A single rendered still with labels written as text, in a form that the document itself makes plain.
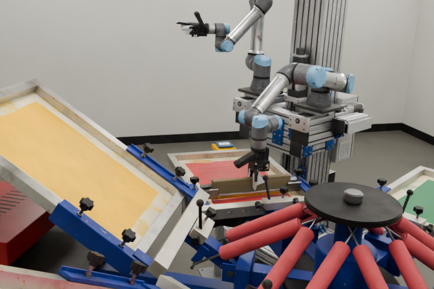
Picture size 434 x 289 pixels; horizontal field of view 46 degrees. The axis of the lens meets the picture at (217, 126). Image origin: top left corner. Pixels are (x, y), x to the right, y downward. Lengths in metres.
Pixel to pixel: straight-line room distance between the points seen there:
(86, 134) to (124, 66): 3.88
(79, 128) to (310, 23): 1.80
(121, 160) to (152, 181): 0.15
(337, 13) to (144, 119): 3.31
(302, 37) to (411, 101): 4.28
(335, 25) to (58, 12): 3.32
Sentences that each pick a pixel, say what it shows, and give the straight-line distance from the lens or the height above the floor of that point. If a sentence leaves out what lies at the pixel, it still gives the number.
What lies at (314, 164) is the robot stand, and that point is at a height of 0.78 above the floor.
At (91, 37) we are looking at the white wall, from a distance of 5.89.
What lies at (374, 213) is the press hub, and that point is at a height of 1.32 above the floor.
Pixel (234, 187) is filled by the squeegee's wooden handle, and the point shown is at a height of 1.02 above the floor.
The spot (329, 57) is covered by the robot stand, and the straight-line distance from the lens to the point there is 3.44.
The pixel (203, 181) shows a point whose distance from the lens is 2.71.
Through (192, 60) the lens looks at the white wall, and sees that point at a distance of 6.12.
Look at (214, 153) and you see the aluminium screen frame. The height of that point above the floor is 0.98.
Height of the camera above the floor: 2.00
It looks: 16 degrees down
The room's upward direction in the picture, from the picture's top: 3 degrees clockwise
